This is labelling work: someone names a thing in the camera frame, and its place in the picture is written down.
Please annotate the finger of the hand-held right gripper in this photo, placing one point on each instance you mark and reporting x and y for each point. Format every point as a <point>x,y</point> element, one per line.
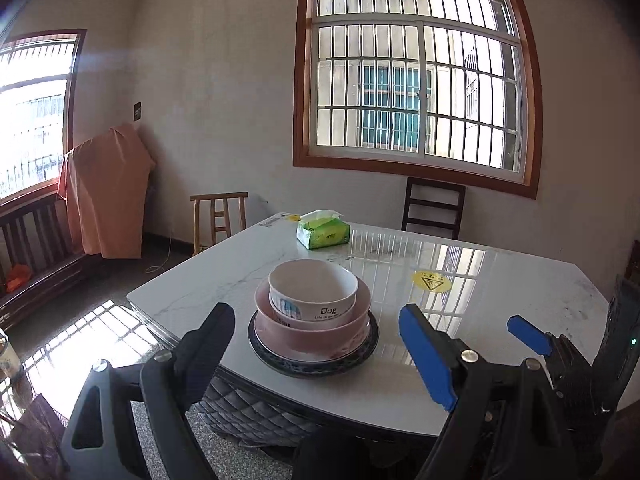
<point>527,335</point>

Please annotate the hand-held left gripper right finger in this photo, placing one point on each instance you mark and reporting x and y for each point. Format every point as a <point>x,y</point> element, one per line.
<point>425,355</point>

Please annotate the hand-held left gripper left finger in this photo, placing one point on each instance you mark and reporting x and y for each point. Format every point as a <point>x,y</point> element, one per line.
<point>210,345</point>

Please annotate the white plate with pink flowers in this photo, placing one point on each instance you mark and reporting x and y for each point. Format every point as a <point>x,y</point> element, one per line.
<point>365,347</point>

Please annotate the white bowl with pink stripes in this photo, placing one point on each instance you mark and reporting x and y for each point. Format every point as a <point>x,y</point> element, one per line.
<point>281,321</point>

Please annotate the large blue floral plate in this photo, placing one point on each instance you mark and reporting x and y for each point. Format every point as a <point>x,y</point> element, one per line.
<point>310,371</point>

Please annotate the white bowl with cartoon print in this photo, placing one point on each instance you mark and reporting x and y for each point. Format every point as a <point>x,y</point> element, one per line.
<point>325,310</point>

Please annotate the yellow round sticker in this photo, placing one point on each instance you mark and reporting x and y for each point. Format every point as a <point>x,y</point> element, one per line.
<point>430,281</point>

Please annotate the dark wooden furniture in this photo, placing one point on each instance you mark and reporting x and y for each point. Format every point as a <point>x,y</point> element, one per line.
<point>634,260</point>

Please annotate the light wooden chair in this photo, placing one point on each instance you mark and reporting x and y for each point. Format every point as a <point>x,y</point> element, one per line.
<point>220,217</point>

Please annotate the dark wooden chair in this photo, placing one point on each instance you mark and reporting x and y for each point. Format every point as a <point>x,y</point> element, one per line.
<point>432,207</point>

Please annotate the green tissue pack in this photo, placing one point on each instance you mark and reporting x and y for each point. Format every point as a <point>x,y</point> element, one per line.
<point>322,232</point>

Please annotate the orange cloth cover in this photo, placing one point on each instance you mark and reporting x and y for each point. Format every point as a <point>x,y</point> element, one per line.
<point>107,190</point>

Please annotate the dark wooden bench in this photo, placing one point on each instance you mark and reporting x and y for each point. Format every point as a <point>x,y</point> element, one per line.
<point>40,245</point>

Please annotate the glass jar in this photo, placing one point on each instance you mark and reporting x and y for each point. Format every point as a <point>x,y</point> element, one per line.
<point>9,357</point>

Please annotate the orange item on bench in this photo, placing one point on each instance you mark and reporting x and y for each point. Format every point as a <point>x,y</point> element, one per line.
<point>19,279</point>

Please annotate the wood-framed barred window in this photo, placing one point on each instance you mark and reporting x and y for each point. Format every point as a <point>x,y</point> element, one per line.
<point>415,75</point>

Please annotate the narrow wood-framed window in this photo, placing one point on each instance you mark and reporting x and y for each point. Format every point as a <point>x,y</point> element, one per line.
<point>35,110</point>

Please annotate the dark wall plate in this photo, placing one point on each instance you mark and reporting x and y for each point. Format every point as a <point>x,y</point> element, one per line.
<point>137,111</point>

